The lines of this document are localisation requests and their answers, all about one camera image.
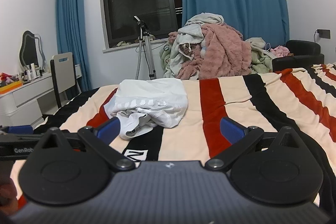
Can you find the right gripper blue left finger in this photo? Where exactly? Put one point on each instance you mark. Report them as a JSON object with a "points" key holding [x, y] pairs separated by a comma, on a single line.
{"points": [[108, 131]]}

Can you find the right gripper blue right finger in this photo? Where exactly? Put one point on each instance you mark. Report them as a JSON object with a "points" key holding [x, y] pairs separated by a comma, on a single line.
{"points": [[232, 130]]}

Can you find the white t-shirt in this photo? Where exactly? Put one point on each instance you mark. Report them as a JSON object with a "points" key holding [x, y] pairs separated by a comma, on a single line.
{"points": [[143, 105]]}

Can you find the pile of pale clothes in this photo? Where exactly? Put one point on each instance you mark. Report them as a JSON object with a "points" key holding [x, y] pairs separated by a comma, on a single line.
{"points": [[261, 58]]}

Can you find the left hand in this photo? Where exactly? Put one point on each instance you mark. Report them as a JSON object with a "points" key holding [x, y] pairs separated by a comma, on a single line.
{"points": [[9, 193]]}

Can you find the white dresser desk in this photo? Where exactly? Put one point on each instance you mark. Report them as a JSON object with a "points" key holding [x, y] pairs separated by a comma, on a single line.
{"points": [[29, 104]]}

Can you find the cosmetic bottles on desk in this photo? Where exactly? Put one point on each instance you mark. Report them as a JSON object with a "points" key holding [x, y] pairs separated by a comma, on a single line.
{"points": [[31, 73]]}

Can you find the white black chair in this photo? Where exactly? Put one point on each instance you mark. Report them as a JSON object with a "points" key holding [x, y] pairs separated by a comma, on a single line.
{"points": [[63, 75]]}

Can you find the small pink garment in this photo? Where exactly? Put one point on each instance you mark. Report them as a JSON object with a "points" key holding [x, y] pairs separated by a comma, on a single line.
{"points": [[280, 51]]}

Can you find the blue curtain left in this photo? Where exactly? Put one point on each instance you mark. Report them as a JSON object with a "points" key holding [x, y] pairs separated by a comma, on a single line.
{"points": [[71, 36]]}

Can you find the black armchair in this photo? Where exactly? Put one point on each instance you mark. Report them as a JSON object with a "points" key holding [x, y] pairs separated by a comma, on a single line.
{"points": [[304, 54]]}

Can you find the silver tripod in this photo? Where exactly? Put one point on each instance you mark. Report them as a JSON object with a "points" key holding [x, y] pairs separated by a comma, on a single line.
{"points": [[144, 47]]}

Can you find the wavy frame mirror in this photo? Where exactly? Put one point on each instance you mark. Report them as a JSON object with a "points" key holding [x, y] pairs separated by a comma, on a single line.
{"points": [[31, 51]]}

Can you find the black wall socket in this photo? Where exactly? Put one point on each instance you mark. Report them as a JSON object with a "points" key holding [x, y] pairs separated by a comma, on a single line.
{"points": [[324, 33]]}

